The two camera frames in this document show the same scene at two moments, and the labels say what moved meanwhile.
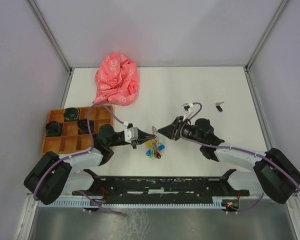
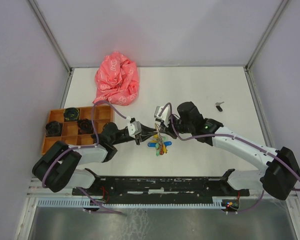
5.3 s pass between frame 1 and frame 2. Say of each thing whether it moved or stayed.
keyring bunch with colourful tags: moved
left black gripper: moved
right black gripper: stayed
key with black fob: stayed
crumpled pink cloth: stayed
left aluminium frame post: stayed
